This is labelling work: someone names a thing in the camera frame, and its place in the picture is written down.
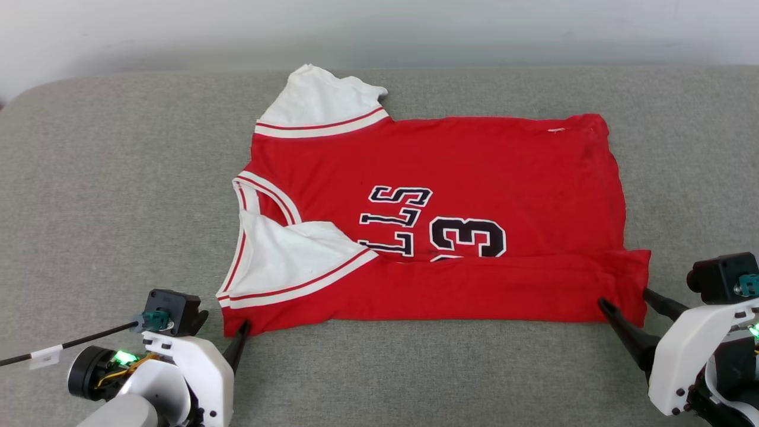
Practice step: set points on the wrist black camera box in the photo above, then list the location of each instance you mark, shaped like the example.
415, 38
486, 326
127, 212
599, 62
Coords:
717, 276
178, 308

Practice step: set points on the teal connector left wrist camera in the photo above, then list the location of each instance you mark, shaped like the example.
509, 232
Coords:
155, 320

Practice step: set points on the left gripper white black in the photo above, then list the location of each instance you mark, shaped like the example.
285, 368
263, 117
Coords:
201, 367

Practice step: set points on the red and white basketball jersey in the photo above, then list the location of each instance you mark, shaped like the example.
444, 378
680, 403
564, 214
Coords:
474, 166

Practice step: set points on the teal connector wrist camera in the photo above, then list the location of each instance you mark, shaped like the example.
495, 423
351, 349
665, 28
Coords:
155, 320
748, 286

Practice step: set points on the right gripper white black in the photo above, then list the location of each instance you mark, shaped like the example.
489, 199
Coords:
682, 356

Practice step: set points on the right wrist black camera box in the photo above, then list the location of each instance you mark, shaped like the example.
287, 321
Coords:
717, 276

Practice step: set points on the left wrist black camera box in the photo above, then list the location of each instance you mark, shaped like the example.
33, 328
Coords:
178, 308

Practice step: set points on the teal connector right wrist camera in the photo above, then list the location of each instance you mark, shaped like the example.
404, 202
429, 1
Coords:
748, 286

